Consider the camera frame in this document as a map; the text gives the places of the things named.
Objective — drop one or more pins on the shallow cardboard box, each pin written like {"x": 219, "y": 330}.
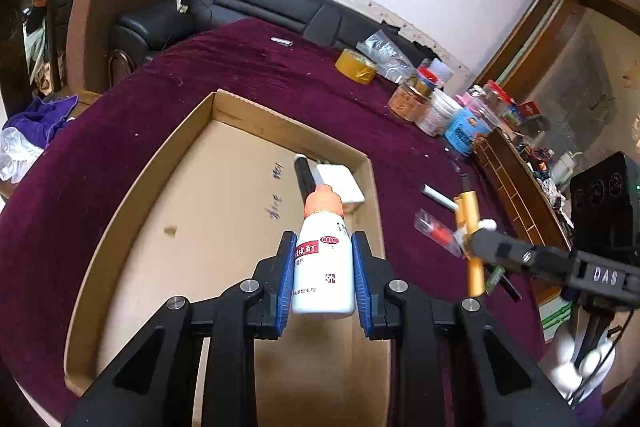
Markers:
{"x": 200, "y": 232}

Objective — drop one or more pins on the black marker with white end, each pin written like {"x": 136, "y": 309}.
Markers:
{"x": 303, "y": 179}

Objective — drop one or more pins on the silver foil bag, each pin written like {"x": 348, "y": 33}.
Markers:
{"x": 385, "y": 54}

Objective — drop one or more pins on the blue label jar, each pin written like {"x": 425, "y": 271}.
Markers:
{"x": 465, "y": 132}

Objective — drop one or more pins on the gold tube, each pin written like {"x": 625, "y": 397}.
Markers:
{"x": 470, "y": 207}

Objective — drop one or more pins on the small silver item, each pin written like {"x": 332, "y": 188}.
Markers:
{"x": 281, "y": 41}

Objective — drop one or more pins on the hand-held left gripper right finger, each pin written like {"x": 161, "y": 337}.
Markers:
{"x": 362, "y": 287}

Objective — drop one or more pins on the black speaker box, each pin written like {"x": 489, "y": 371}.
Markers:
{"x": 605, "y": 197}

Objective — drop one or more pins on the white plastic bag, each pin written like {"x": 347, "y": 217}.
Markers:
{"x": 17, "y": 154}

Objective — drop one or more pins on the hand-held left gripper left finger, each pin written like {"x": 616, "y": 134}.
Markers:
{"x": 286, "y": 277}

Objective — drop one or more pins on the white plastic jar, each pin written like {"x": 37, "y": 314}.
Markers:
{"x": 437, "y": 114}

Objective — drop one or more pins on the orange label jar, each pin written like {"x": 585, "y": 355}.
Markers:
{"x": 405, "y": 107}

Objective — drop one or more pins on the yellow tape roll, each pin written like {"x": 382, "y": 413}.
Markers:
{"x": 345, "y": 67}

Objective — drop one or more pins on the black leather sofa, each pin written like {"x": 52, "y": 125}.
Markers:
{"x": 250, "y": 2}

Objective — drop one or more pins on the small can on jar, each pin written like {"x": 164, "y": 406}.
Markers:
{"x": 425, "y": 82}

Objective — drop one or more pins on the small white box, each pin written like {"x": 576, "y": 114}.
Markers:
{"x": 345, "y": 187}

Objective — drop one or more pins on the wooden brick-pattern cabinet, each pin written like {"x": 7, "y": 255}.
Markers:
{"x": 515, "y": 197}

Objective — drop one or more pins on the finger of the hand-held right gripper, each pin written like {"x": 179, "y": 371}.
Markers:
{"x": 520, "y": 257}

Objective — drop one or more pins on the wooden framed glass partition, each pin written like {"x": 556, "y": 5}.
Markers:
{"x": 545, "y": 7}

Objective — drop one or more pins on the red lid jar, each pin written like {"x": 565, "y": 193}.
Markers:
{"x": 500, "y": 102}

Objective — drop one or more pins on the purple cloth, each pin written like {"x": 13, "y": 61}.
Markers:
{"x": 45, "y": 117}

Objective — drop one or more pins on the white bottle with orange cap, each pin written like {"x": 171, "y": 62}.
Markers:
{"x": 320, "y": 277}

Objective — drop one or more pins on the small red box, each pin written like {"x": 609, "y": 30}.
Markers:
{"x": 529, "y": 110}

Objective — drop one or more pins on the maroon velvet tablecloth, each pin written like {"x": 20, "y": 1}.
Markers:
{"x": 225, "y": 67}

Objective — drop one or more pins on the person's right hand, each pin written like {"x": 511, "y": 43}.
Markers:
{"x": 560, "y": 362}

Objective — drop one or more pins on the clear packet with red item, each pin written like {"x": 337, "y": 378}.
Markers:
{"x": 440, "y": 234}

